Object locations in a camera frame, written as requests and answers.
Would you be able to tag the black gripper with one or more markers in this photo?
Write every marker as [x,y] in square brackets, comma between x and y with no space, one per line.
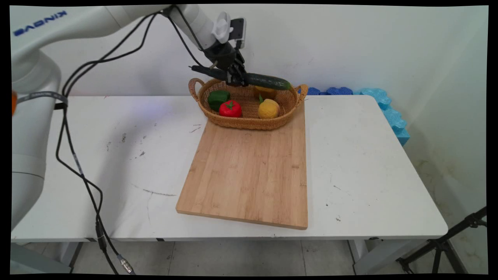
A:
[225,55]

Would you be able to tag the long dark green cucumber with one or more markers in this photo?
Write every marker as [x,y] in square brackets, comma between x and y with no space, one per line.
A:
[268,81]

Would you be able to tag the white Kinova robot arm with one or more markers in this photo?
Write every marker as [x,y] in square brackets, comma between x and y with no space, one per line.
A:
[42,58]

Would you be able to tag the green toy bell pepper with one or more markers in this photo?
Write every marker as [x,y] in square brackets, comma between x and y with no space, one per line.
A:
[216,98]

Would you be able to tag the orange toy bell pepper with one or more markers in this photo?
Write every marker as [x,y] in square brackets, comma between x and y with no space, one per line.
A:
[265,92]

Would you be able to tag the red toy tomato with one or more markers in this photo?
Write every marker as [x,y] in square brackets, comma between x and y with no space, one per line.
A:
[230,109]

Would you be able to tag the woven wicker basket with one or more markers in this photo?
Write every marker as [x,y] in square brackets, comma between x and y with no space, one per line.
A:
[249,118]

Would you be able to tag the yellow lemon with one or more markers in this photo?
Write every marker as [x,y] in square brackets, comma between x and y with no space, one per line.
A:
[268,109]

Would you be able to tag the bamboo cutting board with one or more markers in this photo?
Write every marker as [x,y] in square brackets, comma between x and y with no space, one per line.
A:
[249,175]

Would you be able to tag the large blue foam block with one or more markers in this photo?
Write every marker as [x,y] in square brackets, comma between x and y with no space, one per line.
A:
[389,114]

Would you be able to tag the grey table leg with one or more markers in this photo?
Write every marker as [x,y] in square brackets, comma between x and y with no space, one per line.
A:
[381,254]
[46,254]

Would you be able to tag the black tripod stand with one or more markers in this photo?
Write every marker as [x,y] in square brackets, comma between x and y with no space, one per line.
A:
[443,245]

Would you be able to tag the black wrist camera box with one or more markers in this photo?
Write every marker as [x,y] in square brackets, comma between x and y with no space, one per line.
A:
[238,30]

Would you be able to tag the white round camera mount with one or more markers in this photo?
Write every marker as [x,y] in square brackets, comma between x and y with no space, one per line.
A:
[221,26]

